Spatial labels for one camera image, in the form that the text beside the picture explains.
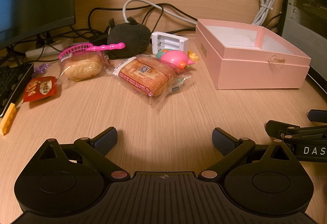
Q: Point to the white power strip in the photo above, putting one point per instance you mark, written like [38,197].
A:
[54,49]

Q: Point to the pink and teal bird toy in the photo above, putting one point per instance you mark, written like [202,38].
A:
[176,57]

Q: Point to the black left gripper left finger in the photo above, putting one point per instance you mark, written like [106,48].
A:
[94,151]

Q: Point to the black plush toy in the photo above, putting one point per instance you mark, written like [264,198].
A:
[134,35]

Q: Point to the white battery charger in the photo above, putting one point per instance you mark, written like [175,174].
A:
[162,40]

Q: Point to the pink plastic toy strainer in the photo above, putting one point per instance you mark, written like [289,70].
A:
[91,47]

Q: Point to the computer tower case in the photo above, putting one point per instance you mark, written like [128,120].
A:
[304,25]

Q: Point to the packaged sliced bread loaf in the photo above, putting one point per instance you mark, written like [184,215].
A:
[152,79]

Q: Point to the round bun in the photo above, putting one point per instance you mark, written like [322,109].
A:
[79,66]

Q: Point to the small yellow toy piece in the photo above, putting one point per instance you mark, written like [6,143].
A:
[193,56]

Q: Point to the red snack packet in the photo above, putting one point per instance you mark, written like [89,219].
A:
[39,91]

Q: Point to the yellow toy brick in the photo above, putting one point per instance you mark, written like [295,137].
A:
[7,119]

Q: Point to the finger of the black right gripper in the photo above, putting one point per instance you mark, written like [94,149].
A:
[295,134]
[317,115]

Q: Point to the purple bead trinket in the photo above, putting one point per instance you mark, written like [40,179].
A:
[40,70]

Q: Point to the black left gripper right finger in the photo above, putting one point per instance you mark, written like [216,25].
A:
[234,153]

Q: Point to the pink cardboard box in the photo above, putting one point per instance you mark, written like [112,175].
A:
[244,56]

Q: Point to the black keyboard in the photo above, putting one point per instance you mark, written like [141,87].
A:
[13,81]

